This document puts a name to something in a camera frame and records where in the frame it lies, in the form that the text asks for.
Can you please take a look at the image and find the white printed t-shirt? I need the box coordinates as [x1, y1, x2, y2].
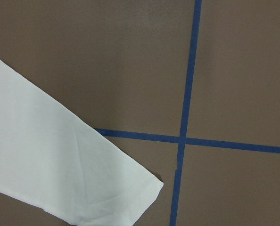
[0, 60, 163, 226]

